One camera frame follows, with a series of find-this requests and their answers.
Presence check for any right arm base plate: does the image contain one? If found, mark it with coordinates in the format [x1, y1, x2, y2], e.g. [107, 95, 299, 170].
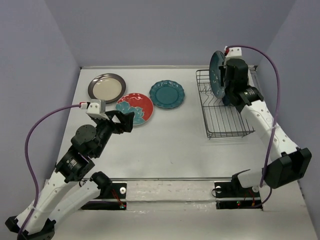
[211, 181, 263, 210]

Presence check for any cream plate with brown rim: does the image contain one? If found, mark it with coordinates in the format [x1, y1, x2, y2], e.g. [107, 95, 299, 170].
[87, 73, 127, 104]

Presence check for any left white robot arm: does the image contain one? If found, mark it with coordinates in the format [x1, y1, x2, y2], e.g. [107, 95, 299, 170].
[5, 110, 135, 240]

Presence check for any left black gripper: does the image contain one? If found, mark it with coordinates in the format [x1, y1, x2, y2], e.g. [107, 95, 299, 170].
[93, 109, 136, 157]

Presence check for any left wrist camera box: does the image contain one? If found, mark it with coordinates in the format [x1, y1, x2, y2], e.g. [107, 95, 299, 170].
[79, 99, 109, 120]

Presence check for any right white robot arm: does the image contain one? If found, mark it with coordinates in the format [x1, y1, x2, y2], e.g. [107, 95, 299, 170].
[220, 58, 312, 196]

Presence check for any dark teal blossom plate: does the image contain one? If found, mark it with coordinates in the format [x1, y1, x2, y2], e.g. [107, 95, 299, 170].
[209, 50, 225, 99]

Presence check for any dark blue square plate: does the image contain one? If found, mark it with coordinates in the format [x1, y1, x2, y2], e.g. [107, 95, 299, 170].
[222, 86, 238, 107]

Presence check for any black wire dish rack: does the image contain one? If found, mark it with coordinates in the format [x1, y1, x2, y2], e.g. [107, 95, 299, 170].
[195, 69, 254, 140]

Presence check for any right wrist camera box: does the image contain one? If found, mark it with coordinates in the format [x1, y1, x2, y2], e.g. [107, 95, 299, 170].
[224, 46, 242, 61]

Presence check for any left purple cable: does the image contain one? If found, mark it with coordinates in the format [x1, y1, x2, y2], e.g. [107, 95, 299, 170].
[17, 104, 82, 240]

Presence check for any red plate with teal flower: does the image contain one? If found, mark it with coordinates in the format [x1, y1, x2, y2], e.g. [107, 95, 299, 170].
[115, 93, 154, 126]

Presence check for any teal scalloped plate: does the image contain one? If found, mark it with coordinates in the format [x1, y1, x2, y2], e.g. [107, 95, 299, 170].
[149, 80, 185, 109]

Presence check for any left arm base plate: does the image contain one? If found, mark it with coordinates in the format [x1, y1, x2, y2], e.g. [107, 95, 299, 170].
[80, 181, 127, 211]

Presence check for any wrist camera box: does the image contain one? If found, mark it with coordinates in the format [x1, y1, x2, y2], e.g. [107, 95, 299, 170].
[79, 99, 109, 120]
[224, 46, 242, 61]

